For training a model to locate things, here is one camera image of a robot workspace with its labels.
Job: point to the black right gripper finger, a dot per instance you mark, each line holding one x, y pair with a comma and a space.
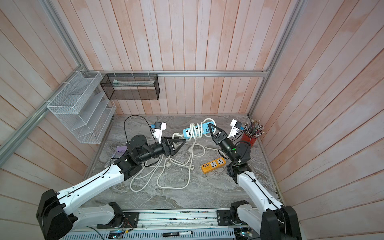
212, 129
220, 132

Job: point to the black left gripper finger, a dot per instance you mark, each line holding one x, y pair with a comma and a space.
176, 142
174, 149

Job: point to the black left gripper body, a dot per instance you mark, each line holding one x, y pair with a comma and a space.
167, 151

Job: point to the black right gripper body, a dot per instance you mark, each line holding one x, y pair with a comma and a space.
226, 144

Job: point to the teal power strip with cord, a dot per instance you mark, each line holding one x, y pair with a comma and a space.
194, 132

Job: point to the orange power strip with cord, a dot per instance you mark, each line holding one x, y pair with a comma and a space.
206, 168

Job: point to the purple power strip with cord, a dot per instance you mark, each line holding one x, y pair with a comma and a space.
120, 151

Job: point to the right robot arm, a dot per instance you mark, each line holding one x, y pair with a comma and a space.
271, 219

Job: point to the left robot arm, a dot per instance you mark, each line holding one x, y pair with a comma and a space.
59, 212

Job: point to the bundle of coloured pencils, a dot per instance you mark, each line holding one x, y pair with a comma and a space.
253, 129

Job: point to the black mesh basket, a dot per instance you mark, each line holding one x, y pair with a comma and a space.
118, 87

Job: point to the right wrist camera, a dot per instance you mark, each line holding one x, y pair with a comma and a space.
236, 130

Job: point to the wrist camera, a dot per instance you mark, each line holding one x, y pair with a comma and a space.
157, 130
236, 130

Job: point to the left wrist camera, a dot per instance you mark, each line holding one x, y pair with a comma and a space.
157, 130

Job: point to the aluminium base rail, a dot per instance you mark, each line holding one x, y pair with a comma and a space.
206, 224

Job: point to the white wire mesh shelf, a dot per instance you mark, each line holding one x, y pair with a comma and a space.
84, 111

